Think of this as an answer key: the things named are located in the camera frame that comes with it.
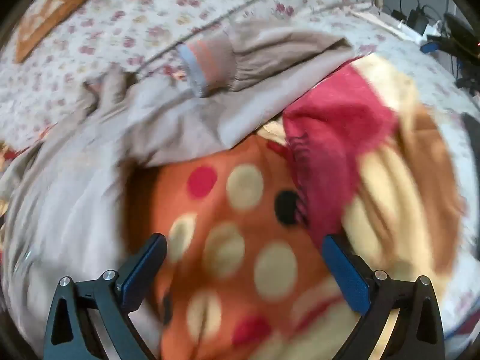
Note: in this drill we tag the white power strip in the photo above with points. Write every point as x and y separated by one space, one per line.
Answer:
416 32

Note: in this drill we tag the floral bed sheet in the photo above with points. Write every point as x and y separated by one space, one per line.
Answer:
150 15

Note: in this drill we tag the orange patterned cloth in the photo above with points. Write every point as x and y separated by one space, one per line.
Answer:
48 11

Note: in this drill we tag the orange polka dot printed blanket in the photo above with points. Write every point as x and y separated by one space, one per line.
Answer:
240 255

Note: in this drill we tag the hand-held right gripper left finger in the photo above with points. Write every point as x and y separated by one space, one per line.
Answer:
144 272

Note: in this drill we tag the black device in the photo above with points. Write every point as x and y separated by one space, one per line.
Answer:
459 32

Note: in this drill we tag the beige jacket with striped cuffs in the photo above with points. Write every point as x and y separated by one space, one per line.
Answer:
112 165

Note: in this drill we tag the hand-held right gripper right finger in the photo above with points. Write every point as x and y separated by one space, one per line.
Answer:
347 275

